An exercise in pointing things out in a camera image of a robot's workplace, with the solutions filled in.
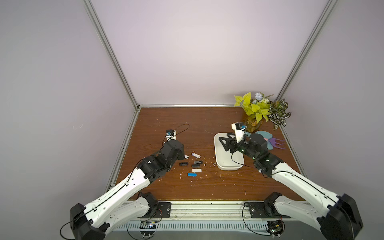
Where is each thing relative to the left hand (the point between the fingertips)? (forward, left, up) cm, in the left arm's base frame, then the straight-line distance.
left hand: (183, 145), depth 75 cm
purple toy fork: (+16, -59, -21) cm, 65 cm away
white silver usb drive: (+4, -6, -20) cm, 21 cm away
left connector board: (-33, +17, -24) cm, 45 cm away
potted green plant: (+22, -43, +5) cm, 49 cm away
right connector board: (-32, -46, -21) cm, 60 cm away
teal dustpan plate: (+20, -56, -21) cm, 63 cm away
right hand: (+4, -21, +4) cm, 22 cm away
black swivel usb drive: (-1, -7, -21) cm, 22 cm away
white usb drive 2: (-5, -7, -20) cm, 22 cm away
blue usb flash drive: (-8, -4, -21) cm, 22 cm away
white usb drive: (+3, 0, -20) cm, 20 cm away
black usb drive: (-2, +1, -19) cm, 19 cm away
